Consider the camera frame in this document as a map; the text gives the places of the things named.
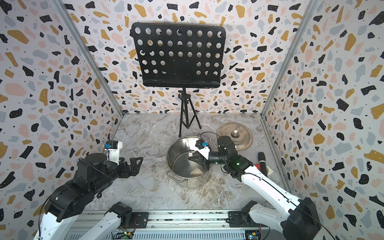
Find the black tripod stand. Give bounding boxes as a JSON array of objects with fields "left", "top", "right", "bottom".
[{"left": 179, "top": 88, "right": 202, "bottom": 138}]

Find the black perforated music stand desk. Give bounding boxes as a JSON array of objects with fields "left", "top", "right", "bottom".
[{"left": 131, "top": 23, "right": 226, "bottom": 89}]

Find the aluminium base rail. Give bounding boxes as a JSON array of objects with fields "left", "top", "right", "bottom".
[{"left": 101, "top": 210, "right": 287, "bottom": 240}]

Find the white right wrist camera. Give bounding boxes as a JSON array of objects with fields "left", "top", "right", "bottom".
[{"left": 195, "top": 139, "right": 211, "bottom": 160}]

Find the right green circuit board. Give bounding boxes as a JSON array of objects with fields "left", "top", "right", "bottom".
[{"left": 245, "top": 230, "right": 261, "bottom": 240}]

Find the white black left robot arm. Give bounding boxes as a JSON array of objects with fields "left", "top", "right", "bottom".
[{"left": 35, "top": 153, "right": 143, "bottom": 240}]

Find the green circuit board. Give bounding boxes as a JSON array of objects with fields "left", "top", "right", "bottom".
[
  {"left": 111, "top": 229, "right": 135, "bottom": 240},
  {"left": 245, "top": 230, "right": 261, "bottom": 240}
]

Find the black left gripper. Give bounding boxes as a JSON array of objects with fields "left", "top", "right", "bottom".
[{"left": 92, "top": 154, "right": 144, "bottom": 196}]

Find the left green circuit board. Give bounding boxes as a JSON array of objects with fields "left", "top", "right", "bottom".
[{"left": 111, "top": 229, "right": 135, "bottom": 240}]

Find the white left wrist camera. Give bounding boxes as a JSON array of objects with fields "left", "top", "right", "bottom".
[{"left": 104, "top": 140, "right": 123, "bottom": 165}]

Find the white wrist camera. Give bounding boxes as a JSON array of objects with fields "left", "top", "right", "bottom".
[
  {"left": 104, "top": 140, "right": 123, "bottom": 165},
  {"left": 195, "top": 139, "right": 211, "bottom": 160}
]

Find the stainless steel pot lid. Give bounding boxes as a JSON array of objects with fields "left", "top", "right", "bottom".
[{"left": 217, "top": 122, "right": 253, "bottom": 151}]

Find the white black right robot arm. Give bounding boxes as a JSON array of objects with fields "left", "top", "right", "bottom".
[{"left": 188, "top": 136, "right": 322, "bottom": 240}]

